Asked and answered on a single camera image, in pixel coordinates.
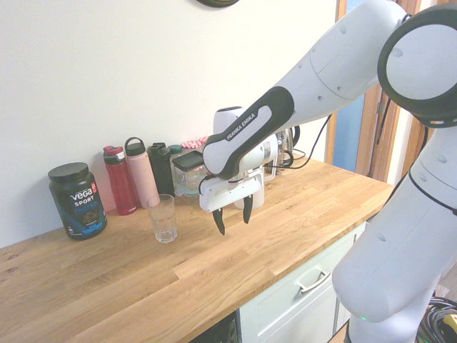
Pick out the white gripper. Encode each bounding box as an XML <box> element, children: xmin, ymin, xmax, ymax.
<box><xmin>199</xmin><ymin>167</ymin><xmax>266</xmax><ymax>236</ymax></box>

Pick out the pink water bottle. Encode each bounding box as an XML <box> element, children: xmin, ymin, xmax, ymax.
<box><xmin>124</xmin><ymin>136</ymin><xmax>160</xmax><ymax>209</ymax></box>

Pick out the red water bottle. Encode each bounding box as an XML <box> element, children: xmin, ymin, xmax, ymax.
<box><xmin>102</xmin><ymin>144</ymin><xmax>139</xmax><ymax>217</ymax></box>

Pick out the teal clip glass container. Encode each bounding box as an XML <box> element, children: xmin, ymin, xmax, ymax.
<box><xmin>174</xmin><ymin>180</ymin><xmax>201</xmax><ymax>206</ymax></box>

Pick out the clear faceted drinking glass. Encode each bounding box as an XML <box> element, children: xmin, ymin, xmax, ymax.
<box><xmin>146</xmin><ymin>194</ymin><xmax>179</xmax><ymax>244</ymax></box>

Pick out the black lid clear container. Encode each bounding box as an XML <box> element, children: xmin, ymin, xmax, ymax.
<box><xmin>171</xmin><ymin>149</ymin><xmax>207</xmax><ymax>189</ymax></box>

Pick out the red checkered lid jar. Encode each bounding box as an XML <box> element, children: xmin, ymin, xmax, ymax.
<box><xmin>181</xmin><ymin>135</ymin><xmax>211</xmax><ymax>151</ymax></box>

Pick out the black shaker bottle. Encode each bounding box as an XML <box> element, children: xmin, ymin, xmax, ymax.
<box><xmin>146</xmin><ymin>141</ymin><xmax>176</xmax><ymax>197</ymax></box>

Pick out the teal lid glass jar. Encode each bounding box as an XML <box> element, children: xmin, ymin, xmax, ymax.
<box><xmin>167</xmin><ymin>144</ymin><xmax>185</xmax><ymax>169</ymax></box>

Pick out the glass electric kettle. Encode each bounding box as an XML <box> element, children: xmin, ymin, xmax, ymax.
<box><xmin>276</xmin><ymin>126</ymin><xmax>303</xmax><ymax>169</ymax></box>

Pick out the black dishwasher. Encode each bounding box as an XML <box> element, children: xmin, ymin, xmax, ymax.
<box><xmin>189</xmin><ymin>309</ymin><xmax>241</xmax><ymax>343</ymax></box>

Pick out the black Vega protein tub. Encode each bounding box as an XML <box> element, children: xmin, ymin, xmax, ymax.
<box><xmin>48</xmin><ymin>161</ymin><xmax>109</xmax><ymax>242</ymax></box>

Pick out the yellow plug box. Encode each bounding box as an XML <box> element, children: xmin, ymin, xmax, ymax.
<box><xmin>441</xmin><ymin>314</ymin><xmax>457</xmax><ymax>343</ymax></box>

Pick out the silver drawer handle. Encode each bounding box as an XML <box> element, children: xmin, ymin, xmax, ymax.
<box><xmin>295</xmin><ymin>269</ymin><xmax>331</xmax><ymax>294</ymax></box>

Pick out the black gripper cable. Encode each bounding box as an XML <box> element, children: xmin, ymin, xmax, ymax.
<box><xmin>264</xmin><ymin>114</ymin><xmax>332</xmax><ymax>170</ymax></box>

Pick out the wooden door frame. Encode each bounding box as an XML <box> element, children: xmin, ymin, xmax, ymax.
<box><xmin>334</xmin><ymin>0</ymin><xmax>404</xmax><ymax>187</ymax></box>

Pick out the black round wall clock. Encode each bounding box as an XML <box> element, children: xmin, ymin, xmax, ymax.
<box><xmin>195</xmin><ymin>0</ymin><xmax>241</xmax><ymax>8</ymax></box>

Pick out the black coiled cable bundle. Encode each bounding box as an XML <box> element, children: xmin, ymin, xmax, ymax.
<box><xmin>417</xmin><ymin>296</ymin><xmax>457</xmax><ymax>343</ymax></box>

